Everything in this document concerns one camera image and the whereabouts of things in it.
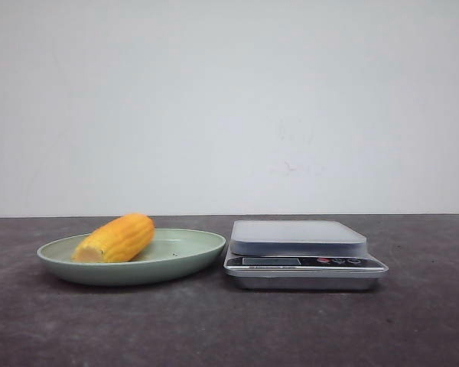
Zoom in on yellow corn cob piece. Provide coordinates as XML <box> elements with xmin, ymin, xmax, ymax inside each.
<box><xmin>70</xmin><ymin>213</ymin><xmax>155</xmax><ymax>263</ymax></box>

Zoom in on green shallow plate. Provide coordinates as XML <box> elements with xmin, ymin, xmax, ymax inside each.
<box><xmin>37</xmin><ymin>229</ymin><xmax>226</xmax><ymax>287</ymax></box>

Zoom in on silver digital kitchen scale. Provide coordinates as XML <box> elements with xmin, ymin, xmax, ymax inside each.
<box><xmin>223</xmin><ymin>219</ymin><xmax>389</xmax><ymax>291</ymax></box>

